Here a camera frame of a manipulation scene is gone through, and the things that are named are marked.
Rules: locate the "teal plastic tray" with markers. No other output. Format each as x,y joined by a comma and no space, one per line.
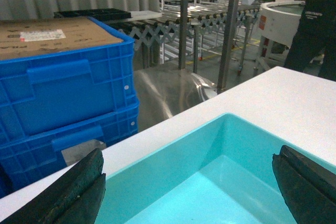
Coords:
220,172

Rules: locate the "white round rotary table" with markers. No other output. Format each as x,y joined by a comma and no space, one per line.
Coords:
278,24

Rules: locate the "person in black clothes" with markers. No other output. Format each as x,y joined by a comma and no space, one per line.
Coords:
316,32

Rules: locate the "black plastic tray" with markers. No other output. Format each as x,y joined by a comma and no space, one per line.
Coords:
104,14

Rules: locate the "upper right blue crate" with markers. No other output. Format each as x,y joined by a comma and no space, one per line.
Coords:
45,92

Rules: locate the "cardboard box with label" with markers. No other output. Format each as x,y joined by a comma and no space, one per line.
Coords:
25,38

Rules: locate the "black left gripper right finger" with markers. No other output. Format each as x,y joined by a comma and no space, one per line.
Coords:
307,188

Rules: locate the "blue crate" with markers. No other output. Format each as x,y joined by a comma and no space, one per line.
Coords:
29,159
45,92

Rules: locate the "lower right blue crate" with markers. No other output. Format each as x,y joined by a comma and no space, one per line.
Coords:
29,159

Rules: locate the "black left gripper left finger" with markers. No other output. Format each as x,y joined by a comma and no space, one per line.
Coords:
75,197

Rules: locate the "expandable roller conveyor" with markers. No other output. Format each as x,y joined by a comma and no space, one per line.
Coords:
204,30

